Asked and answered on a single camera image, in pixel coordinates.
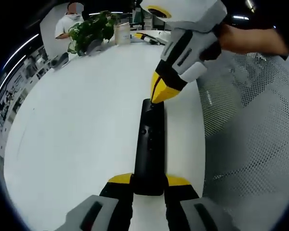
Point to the grey mesh chair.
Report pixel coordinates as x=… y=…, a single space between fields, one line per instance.
x=255 y=144

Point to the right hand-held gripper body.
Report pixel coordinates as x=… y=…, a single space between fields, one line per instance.
x=195 y=14

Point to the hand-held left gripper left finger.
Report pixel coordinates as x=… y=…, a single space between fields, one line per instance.
x=118 y=204

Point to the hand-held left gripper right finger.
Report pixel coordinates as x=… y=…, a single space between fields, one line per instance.
x=180 y=204

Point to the green potted plant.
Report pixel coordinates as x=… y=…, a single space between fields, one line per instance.
x=91 y=31

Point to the black remote control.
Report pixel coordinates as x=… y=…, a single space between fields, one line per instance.
x=150 y=156

